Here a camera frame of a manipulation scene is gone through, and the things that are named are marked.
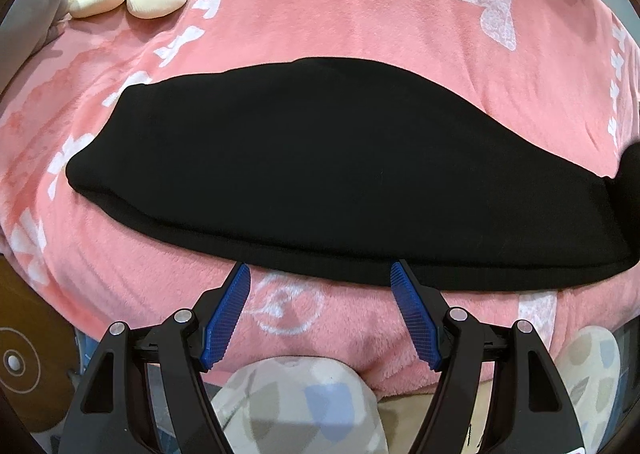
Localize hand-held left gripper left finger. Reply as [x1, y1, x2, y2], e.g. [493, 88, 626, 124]
[54, 261, 251, 454]

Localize pink printed blanket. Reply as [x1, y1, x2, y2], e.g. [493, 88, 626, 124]
[0, 0, 640, 387]

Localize black pants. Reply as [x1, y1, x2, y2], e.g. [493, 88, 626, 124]
[65, 57, 640, 292]

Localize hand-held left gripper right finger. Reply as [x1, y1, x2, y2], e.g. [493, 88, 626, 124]
[390, 260, 583, 454]

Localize grey cushion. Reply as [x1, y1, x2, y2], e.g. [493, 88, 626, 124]
[0, 0, 76, 92]

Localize brown box with circle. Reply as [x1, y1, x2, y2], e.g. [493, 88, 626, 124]
[0, 254, 82, 435]

